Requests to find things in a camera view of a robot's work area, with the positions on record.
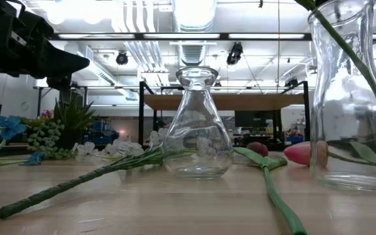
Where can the pink tulip green stem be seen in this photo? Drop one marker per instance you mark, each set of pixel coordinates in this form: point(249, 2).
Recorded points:
point(273, 192)

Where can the wooden shelf black metal frame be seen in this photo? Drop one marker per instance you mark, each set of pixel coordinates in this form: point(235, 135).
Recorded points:
point(227, 102)

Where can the tall clear glass vase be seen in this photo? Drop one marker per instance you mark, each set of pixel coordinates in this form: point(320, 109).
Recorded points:
point(341, 107)

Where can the black metal rig frame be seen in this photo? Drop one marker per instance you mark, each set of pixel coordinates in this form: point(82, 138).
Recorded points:
point(139, 36)

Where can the white artificial flower bunch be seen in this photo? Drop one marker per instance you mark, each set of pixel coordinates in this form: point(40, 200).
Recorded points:
point(60, 186)

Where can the potted green succulent arrangement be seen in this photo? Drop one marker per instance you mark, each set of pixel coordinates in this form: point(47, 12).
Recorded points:
point(73, 120)

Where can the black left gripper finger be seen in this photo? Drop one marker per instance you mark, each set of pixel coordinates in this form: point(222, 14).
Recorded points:
point(57, 62)
point(59, 83)

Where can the silver ventilation duct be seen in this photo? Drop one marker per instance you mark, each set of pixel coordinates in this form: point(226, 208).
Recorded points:
point(193, 19)

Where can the bulbous clear glass vase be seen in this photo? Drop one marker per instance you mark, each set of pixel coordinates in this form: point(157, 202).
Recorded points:
point(197, 78)

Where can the black ceiling spotlight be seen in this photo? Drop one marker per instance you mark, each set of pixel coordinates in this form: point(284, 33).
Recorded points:
point(121, 58)
point(234, 53)

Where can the blue storage bin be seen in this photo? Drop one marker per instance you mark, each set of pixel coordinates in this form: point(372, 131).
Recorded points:
point(101, 134)

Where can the pink artificial tulip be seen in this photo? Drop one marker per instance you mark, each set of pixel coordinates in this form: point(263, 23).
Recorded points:
point(300, 153)

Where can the yellow artificial tulip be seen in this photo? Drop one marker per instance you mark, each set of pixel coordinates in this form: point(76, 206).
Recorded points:
point(354, 60)

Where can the blue artificial flower stem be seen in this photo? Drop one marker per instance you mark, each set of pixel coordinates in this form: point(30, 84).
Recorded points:
point(8, 125)

